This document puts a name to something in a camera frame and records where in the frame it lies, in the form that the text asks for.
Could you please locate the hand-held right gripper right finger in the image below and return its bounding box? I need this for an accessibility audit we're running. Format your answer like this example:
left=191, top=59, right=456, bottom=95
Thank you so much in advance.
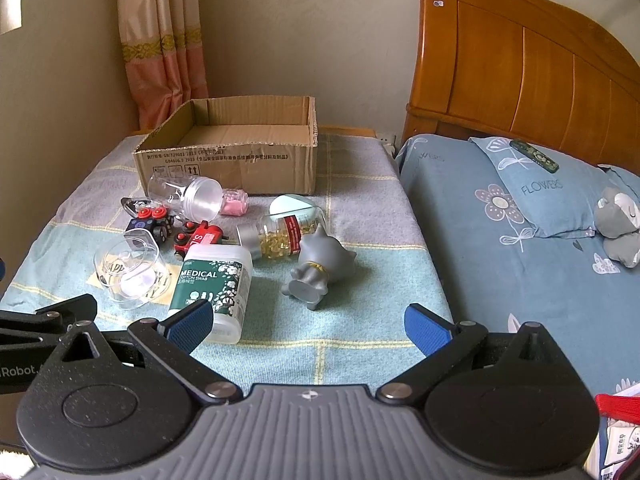
left=376, top=302, right=576, bottom=404

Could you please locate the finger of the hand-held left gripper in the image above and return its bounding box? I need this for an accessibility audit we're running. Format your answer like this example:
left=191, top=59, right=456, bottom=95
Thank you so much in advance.
left=0, top=294, right=99, bottom=349

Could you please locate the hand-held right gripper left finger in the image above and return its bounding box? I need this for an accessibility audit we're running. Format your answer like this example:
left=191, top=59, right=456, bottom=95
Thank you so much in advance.
left=45, top=300, right=243, bottom=406

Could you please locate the green label cotton swab box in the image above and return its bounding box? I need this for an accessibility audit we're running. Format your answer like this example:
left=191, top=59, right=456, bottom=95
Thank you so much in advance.
left=166, top=244, right=254, bottom=345

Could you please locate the clear square container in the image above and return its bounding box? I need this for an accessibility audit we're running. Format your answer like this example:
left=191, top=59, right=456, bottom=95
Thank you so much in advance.
left=94, top=227, right=169, bottom=311

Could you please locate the black toy car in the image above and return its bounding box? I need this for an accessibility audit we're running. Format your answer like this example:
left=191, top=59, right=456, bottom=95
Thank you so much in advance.
left=124, top=215, right=176, bottom=252

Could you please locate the clear plastic jar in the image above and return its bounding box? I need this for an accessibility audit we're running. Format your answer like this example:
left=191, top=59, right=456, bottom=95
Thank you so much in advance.
left=147, top=170, right=224, bottom=222

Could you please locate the yellow capsule bottle silver cap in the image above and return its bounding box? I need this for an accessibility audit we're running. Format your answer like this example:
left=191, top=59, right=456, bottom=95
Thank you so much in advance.
left=236, top=207, right=329, bottom=261

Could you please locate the grey elephant figurine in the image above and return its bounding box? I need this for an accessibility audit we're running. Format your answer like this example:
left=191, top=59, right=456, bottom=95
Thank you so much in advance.
left=281, top=223, right=358, bottom=312

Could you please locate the brown cardboard box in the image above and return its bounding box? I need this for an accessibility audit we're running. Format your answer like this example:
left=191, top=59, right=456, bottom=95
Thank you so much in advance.
left=132, top=96, right=319, bottom=196

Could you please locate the checked pastel blanket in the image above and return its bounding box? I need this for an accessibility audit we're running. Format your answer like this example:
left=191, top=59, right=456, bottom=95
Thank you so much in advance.
left=0, top=132, right=456, bottom=397

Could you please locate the blue floral bedsheet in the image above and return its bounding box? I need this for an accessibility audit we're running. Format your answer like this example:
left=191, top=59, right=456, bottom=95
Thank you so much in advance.
left=395, top=133, right=640, bottom=397

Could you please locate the small pink bead jar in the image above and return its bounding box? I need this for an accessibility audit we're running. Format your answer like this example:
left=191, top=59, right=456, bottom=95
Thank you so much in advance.
left=219, top=187, right=250, bottom=217

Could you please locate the blue floral pillow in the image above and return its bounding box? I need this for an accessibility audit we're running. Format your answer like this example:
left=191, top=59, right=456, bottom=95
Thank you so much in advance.
left=467, top=136, right=619, bottom=239
left=597, top=163, right=640, bottom=192

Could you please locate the green remote control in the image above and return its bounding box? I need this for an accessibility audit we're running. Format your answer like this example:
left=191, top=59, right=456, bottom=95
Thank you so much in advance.
left=509, top=138, right=561, bottom=174

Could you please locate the wooden nightstand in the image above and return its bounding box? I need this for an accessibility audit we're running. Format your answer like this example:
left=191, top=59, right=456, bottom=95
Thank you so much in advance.
left=319, top=126, right=379, bottom=139

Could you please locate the grey plush toy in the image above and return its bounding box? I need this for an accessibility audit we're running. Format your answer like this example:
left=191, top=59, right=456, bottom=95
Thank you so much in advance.
left=593, top=187, right=640, bottom=269

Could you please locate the printed paper bag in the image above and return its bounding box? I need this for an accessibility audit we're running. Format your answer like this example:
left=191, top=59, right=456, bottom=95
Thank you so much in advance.
left=597, top=412, right=640, bottom=480

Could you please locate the pink gold patterned curtain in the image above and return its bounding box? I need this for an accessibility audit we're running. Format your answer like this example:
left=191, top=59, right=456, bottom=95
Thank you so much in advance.
left=116, top=0, right=209, bottom=131

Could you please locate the wooden bed headboard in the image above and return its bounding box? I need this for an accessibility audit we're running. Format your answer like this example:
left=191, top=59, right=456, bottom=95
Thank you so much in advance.
left=402, top=0, right=640, bottom=177

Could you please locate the red cloth strap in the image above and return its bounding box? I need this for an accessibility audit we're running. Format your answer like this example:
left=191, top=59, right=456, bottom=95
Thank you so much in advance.
left=595, top=392, right=640, bottom=419

